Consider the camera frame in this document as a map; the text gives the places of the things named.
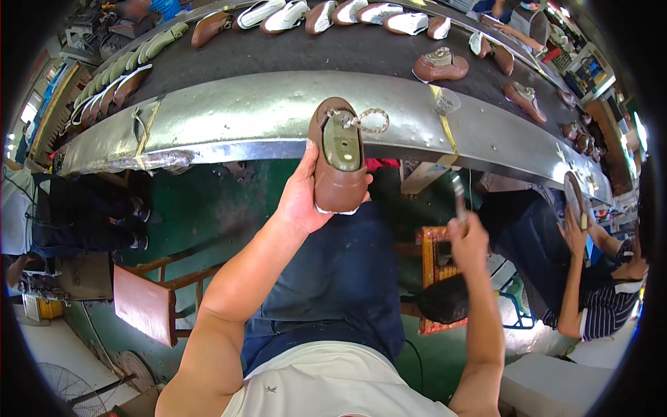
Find black round object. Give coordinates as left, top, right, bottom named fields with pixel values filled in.
left=415, top=273, right=470, bottom=325

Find row of green shoe lasts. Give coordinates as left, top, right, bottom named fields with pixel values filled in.
left=73, top=22, right=189, bottom=107

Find workshop machines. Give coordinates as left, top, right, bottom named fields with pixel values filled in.
left=60, top=0, right=193, bottom=60

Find wooden rack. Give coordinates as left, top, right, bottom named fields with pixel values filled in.
left=28, top=63, right=94, bottom=167

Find conveyor belt with metal rim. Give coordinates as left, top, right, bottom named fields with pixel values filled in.
left=52, top=0, right=616, bottom=206

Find row of brown shoe uppers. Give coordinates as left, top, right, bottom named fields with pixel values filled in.
left=70, top=64, right=153, bottom=128

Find dark machine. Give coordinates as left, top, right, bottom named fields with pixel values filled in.
left=5, top=253, right=113, bottom=303

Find black cable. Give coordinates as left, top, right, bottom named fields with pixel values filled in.
left=404, top=339, right=425, bottom=394

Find white block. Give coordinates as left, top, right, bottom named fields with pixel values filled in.
left=499, top=353, right=618, bottom=417

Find blue metal frame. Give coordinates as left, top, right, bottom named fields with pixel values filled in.
left=495, top=276, right=537, bottom=330

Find white-soled brown shoe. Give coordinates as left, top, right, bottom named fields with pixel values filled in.
left=468, top=31, right=492, bottom=58

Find clear plastic cup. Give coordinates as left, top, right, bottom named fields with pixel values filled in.
left=434, top=88, right=462, bottom=116

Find person's body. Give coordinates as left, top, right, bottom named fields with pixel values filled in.
left=155, top=308, right=506, bottom=417

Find group of small brown shoes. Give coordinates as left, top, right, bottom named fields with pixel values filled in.
left=558, top=89, right=605, bottom=162

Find cardboard piece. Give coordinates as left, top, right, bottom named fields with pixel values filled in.
left=400, top=162, right=449, bottom=196

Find floor fan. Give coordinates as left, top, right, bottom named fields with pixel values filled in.
left=36, top=362, right=139, bottom=417

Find person's left hand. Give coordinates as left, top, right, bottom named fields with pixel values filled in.
left=275, top=140, right=374, bottom=238

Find person's right hand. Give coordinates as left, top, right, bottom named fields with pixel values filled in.
left=447, top=211, right=491, bottom=274

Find cluttered workbench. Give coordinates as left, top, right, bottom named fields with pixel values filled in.
left=542, top=5, right=649, bottom=173

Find red and yellow woven stool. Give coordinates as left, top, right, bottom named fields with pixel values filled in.
left=415, top=225, right=470, bottom=337

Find row of white-soled shoes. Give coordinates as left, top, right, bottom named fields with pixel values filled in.
left=232, top=0, right=453, bottom=41

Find round metal wheel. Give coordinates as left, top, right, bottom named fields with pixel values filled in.
left=117, top=350, right=157, bottom=392

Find grey hand tool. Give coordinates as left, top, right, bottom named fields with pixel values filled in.
left=450, top=172, right=469, bottom=225

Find wooden stool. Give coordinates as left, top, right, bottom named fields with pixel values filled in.
left=112, top=250, right=225, bottom=349

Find grey shoe sole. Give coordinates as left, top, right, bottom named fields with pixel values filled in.
left=564, top=171, right=587, bottom=230

